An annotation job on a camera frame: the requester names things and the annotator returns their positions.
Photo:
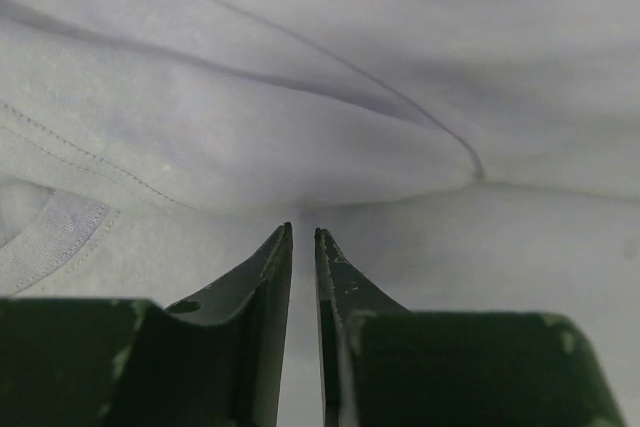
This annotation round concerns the purple t shirt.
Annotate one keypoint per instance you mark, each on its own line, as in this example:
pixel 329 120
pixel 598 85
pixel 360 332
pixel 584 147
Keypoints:
pixel 465 154

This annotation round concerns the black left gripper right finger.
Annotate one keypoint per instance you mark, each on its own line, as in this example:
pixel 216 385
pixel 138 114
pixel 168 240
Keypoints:
pixel 385 365

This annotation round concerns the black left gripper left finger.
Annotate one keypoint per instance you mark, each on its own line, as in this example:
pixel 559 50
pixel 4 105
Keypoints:
pixel 213 358

